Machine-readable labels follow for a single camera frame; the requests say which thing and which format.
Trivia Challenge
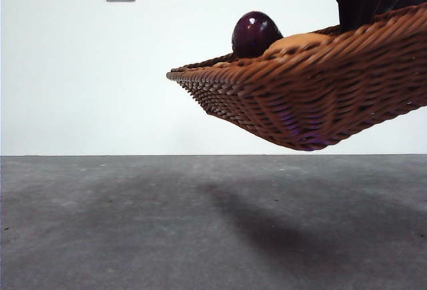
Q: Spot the brown potato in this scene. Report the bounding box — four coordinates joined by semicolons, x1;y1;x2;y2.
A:
263;33;338;59

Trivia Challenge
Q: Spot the purple eggplant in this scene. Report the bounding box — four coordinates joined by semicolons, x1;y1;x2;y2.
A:
231;11;284;59

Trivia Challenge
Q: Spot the brown wicker basket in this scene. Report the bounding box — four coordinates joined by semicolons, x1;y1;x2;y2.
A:
165;1;427;152

